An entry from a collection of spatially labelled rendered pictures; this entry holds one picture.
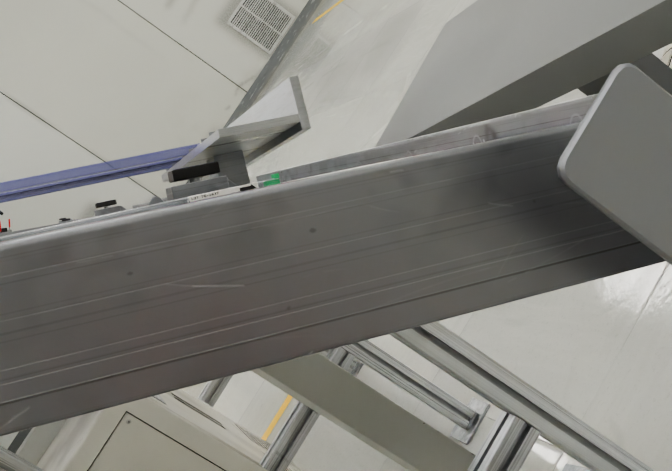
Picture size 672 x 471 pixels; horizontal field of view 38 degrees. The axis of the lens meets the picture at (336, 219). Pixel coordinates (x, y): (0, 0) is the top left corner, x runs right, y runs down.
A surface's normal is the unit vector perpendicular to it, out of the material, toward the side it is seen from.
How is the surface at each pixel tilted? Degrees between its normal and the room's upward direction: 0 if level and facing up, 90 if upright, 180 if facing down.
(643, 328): 0
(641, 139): 90
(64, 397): 90
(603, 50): 90
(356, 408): 90
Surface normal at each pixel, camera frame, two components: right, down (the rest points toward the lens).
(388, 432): 0.36, -0.11
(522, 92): -0.46, 0.82
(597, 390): -0.80, -0.55
